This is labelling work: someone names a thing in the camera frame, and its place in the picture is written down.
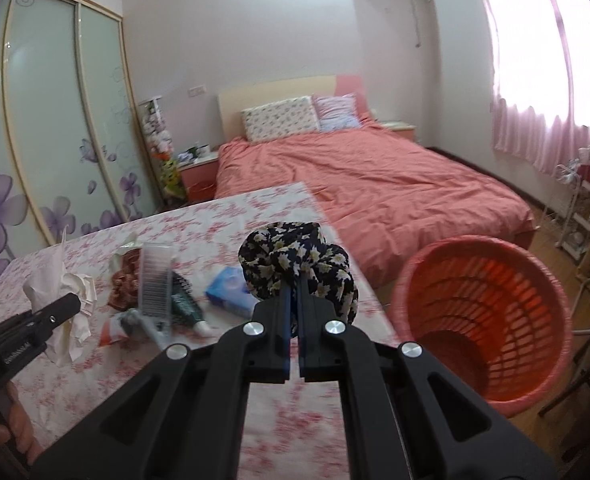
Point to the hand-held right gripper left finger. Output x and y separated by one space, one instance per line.
287 310

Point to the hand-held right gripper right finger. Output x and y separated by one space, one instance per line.
300 310

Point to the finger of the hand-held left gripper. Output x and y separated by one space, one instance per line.
55 310

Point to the white tissue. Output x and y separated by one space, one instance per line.
82 285

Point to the black floral scrunchie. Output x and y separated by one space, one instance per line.
275 250

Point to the blue tissue pack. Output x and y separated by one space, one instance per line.
227 287

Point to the green tube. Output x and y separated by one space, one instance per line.
182 305

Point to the red plastic basket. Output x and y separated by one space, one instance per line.
475 285

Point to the person's left hand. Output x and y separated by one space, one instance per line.
17 420

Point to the red and white wrapper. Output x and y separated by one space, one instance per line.
112 330

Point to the red-brown patterned packet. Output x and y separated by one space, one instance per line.
125 280

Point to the clear plastic package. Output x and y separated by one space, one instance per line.
155 285

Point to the pink nightstand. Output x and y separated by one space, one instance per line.
197 172

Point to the white mug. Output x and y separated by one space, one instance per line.
202 151

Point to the white floral pillow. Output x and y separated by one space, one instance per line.
280 117

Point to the clear column of plush toys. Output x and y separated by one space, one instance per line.
160 140

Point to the wardrobe with flower-print doors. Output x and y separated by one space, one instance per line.
40 110

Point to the pink striped pillow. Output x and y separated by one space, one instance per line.
337 112

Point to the beige nightstand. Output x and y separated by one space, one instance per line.
400 129

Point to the small fan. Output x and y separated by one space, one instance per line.
570 171

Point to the white pipe cover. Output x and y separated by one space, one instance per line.
421 15

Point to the pink curtain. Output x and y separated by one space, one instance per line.
535 60

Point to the bed frame with beige headboard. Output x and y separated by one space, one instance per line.
275 87

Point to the white wall outlet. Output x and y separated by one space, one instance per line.
196 91

